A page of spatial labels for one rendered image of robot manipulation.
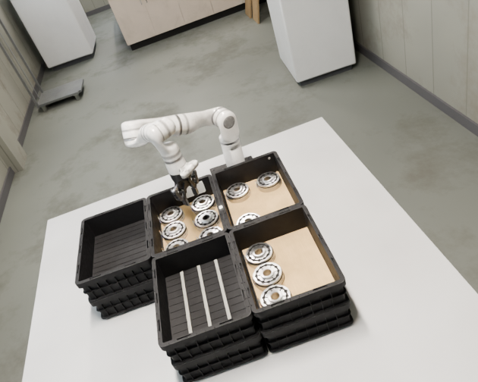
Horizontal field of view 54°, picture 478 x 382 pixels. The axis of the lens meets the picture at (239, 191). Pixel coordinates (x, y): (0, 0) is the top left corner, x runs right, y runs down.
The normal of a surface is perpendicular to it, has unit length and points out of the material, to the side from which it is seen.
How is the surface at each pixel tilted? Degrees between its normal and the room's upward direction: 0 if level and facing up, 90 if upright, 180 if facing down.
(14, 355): 0
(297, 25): 90
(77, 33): 90
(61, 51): 90
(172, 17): 90
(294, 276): 0
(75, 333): 0
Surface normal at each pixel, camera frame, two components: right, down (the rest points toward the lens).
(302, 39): 0.17, 0.57
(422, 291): -0.27, -0.75
